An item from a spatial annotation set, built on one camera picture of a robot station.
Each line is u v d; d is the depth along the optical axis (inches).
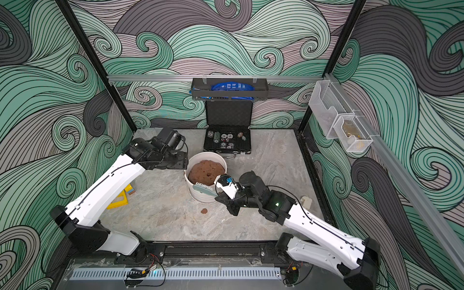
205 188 25.9
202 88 36.4
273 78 38.5
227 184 22.1
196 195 32.9
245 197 22.4
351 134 26.2
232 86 36.3
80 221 15.2
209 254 29.3
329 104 36.6
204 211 33.7
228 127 47.0
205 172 33.9
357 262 15.3
